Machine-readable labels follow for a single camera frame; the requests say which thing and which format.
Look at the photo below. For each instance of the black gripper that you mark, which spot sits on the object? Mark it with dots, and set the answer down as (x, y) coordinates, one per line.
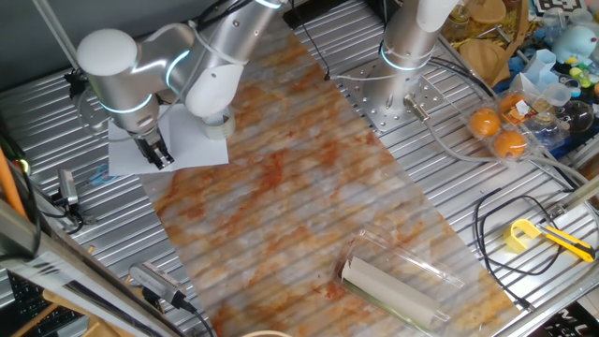
(145, 138)

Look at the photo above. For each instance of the white paper sheet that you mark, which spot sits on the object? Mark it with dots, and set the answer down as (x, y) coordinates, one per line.
(196, 150)

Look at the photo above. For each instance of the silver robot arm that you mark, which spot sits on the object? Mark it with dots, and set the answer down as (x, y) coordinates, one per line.
(121, 79)

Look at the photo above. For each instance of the beige packing tape roll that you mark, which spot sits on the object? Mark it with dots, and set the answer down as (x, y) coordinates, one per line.
(220, 131)

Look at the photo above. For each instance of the grey device with grille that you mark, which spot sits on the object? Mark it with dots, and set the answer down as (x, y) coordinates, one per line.
(156, 281)

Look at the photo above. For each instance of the orange rod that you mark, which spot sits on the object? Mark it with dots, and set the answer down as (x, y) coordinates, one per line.
(9, 182)

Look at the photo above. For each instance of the orange marble pattern mat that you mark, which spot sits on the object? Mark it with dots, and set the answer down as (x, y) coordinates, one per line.
(304, 210)

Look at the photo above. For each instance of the black keyboard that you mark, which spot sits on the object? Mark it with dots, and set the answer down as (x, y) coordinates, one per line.
(28, 304)

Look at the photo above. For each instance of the beige round rim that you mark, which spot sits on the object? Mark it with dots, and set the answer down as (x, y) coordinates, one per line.
(267, 333)

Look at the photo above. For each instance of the black flat box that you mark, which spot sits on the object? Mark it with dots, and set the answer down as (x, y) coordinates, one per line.
(327, 11)

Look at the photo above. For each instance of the clear plastic box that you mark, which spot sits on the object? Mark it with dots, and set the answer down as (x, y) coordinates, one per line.
(398, 262)

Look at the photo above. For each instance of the grey cardboard insert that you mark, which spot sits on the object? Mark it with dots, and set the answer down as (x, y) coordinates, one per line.
(388, 290)

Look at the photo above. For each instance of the glass jar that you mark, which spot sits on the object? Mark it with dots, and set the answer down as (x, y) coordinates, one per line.
(456, 23)

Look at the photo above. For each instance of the orange fruit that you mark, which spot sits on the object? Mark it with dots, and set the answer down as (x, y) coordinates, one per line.
(484, 122)
(507, 105)
(509, 144)

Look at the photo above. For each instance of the yellow plastic hook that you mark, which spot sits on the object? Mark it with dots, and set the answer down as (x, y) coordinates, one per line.
(512, 241)

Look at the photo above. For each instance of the clear plastic fruit carton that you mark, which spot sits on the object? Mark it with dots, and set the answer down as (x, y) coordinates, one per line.
(538, 136)

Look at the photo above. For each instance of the pale blue hexagonal cup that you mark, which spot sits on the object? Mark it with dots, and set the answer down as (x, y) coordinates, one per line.
(543, 63)

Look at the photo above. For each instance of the translucent white cup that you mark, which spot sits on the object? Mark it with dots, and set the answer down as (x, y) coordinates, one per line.
(557, 93)

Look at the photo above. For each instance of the clear plastic bottle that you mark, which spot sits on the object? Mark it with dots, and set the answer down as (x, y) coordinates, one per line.
(554, 19)

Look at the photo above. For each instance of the yellow utility knife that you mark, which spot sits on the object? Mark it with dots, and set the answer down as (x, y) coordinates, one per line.
(568, 242)

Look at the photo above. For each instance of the clear glass sphere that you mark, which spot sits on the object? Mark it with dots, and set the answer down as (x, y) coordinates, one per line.
(578, 117)

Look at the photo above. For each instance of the aluminium profile bar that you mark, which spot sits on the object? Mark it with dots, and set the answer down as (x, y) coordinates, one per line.
(580, 196)

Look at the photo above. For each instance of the green yellow toy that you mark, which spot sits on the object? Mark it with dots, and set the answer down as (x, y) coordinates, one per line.
(580, 77)

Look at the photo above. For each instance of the black white fiducial marker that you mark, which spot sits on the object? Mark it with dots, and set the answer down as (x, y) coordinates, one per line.
(561, 5)

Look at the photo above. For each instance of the black box white lettering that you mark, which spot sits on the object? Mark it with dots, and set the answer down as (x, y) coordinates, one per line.
(571, 325)

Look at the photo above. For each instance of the silver camera on stand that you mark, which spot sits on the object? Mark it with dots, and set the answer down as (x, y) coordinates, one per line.
(68, 185)

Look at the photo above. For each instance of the wrist camera silver bracket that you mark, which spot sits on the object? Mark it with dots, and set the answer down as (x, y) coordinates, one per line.
(76, 84)

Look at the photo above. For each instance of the aluminium frame beam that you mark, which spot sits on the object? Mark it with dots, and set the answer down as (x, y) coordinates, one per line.
(70, 276)

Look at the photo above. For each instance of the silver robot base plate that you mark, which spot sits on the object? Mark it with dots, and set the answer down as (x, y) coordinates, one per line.
(358, 89)

